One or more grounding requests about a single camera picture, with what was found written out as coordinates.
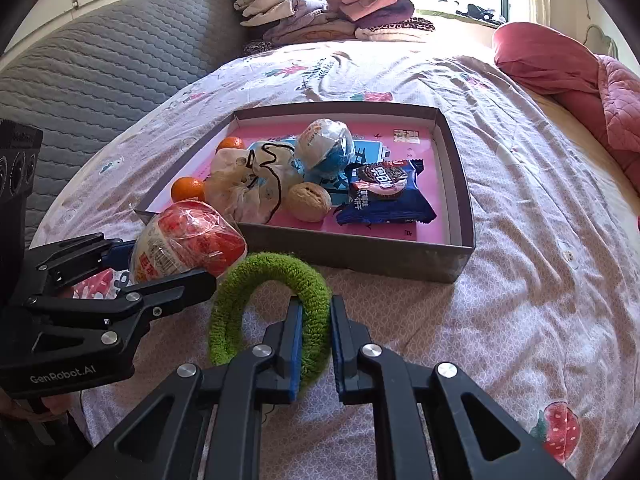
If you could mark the egg-shaped white snack packet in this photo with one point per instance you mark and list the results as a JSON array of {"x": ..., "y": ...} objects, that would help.
[
  {"x": 190, "y": 235},
  {"x": 320, "y": 140}
]

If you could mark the orange mandarin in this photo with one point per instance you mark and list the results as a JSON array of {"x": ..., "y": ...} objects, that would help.
[
  {"x": 187, "y": 188},
  {"x": 232, "y": 143}
]

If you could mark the dark clothes heap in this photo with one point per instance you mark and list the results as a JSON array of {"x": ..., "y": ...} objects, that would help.
[{"x": 477, "y": 12}]

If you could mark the shallow grey cardboard box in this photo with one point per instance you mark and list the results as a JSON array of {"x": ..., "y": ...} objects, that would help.
[{"x": 350, "y": 255}]

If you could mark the pile of folded clothes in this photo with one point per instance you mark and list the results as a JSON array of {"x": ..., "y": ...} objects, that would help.
[{"x": 310, "y": 15}]

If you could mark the pink quilted blanket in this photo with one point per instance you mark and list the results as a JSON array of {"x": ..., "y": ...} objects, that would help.
[{"x": 550, "y": 65}]

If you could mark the blue cookie packet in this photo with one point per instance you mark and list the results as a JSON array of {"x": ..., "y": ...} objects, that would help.
[{"x": 385, "y": 195}]

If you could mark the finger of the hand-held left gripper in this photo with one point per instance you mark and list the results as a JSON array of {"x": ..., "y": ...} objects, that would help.
[
  {"x": 175, "y": 287},
  {"x": 120, "y": 255}
]

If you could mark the grey quilted headboard cover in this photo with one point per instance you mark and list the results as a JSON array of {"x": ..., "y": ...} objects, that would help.
[{"x": 100, "y": 70}]

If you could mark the strawberry print bedsheet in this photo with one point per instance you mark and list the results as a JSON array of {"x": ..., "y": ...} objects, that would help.
[{"x": 525, "y": 285}]

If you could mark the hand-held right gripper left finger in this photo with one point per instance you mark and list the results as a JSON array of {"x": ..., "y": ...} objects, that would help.
[{"x": 296, "y": 355}]

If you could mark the brown walnut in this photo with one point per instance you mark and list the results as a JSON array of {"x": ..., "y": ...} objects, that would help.
[{"x": 307, "y": 202}]

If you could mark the person's left hand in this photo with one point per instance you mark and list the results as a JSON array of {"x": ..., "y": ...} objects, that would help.
[{"x": 57, "y": 404}]

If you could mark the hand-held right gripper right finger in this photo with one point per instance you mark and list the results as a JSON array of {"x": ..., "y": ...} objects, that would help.
[{"x": 336, "y": 355}]

